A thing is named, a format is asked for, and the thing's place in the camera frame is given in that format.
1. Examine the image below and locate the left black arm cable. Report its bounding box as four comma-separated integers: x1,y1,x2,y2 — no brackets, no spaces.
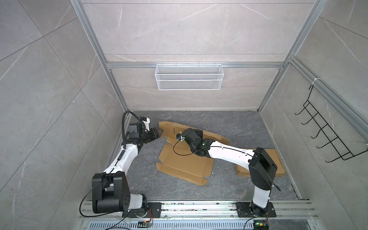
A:
79,110,141,218

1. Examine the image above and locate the cardboard box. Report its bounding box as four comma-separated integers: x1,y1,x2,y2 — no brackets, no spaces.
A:
156,121,214,186
234,149,286,177

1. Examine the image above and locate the aluminium mounting rail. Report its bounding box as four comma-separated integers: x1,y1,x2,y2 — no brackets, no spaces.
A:
77,200,320,221

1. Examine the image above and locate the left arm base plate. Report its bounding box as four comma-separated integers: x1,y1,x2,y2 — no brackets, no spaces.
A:
122,202,162,219

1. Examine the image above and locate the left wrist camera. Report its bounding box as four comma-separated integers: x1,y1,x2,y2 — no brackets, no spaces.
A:
140,117,150,131

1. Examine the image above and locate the aluminium frame profile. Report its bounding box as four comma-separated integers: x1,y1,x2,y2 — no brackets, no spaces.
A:
71,1,368,139

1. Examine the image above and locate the black wire hook rack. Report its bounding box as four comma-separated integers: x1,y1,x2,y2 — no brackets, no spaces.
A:
294,85,368,163

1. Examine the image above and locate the white wire mesh basket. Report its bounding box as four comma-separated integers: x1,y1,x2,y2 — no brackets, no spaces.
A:
154,64,224,91

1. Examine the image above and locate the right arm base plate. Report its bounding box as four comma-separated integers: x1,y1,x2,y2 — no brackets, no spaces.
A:
235,202,277,218

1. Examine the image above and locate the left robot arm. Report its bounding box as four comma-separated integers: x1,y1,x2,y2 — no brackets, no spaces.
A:
92,122,163,215

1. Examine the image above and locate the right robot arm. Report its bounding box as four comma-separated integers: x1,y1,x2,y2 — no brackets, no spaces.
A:
176,128,281,216

